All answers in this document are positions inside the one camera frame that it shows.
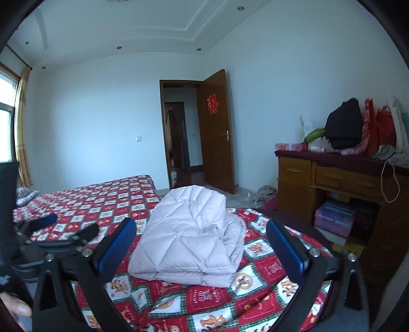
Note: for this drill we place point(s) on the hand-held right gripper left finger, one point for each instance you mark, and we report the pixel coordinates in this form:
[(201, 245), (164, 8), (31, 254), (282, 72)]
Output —
[(116, 245)]

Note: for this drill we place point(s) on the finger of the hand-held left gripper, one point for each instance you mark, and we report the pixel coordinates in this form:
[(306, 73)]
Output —
[(83, 234), (44, 221)]

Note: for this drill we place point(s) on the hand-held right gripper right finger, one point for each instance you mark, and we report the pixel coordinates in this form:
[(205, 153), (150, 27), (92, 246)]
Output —
[(286, 249)]

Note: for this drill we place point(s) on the white quilted down jacket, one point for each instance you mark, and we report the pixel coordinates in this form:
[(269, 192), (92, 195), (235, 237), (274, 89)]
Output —
[(188, 236)]

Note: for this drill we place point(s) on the person's left hand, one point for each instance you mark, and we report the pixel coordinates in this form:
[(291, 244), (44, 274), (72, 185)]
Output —
[(14, 308)]

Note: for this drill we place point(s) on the patterned pillow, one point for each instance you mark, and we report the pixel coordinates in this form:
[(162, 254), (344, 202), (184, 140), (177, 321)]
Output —
[(27, 195)]

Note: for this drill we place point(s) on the bed with red patterned sheet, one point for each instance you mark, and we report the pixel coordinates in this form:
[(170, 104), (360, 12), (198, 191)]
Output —
[(105, 198)]

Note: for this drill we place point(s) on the stack of books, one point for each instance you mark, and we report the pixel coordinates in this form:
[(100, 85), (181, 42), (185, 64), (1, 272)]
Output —
[(335, 218)]

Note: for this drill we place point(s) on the grey cloth pile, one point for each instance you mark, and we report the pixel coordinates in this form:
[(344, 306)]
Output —
[(264, 194)]

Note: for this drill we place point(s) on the wooden desk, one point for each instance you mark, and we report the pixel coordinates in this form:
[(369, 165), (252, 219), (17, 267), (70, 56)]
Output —
[(294, 182)]

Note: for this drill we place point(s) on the yellow box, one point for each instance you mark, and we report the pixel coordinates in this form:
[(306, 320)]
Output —
[(356, 247)]

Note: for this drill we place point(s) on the yellow curtain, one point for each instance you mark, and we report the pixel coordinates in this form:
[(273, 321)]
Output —
[(23, 127)]

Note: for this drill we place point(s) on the window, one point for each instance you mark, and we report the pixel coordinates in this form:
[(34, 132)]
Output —
[(6, 108)]

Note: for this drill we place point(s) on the pink box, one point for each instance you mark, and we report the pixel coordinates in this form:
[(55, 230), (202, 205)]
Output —
[(292, 146)]

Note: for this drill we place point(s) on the maroon desk cover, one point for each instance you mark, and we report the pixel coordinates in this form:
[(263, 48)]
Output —
[(345, 159)]

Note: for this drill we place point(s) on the green item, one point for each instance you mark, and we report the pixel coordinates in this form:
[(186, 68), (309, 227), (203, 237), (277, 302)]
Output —
[(314, 134)]

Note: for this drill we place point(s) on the brown wooden door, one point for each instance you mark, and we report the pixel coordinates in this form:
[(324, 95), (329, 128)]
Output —
[(217, 134)]

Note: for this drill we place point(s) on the black garment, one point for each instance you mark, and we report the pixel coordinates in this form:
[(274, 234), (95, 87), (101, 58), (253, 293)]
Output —
[(345, 124)]

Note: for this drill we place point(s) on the red and white bag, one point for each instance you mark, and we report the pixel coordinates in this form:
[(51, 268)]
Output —
[(370, 127)]

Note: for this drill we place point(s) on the red plastic bag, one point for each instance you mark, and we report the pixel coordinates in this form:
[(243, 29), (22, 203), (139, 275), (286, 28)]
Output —
[(385, 127)]

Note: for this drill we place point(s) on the red paper door decoration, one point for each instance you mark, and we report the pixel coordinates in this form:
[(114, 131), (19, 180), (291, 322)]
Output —
[(212, 103)]

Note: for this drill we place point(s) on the brown door frame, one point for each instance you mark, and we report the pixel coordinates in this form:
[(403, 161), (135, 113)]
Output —
[(161, 134)]

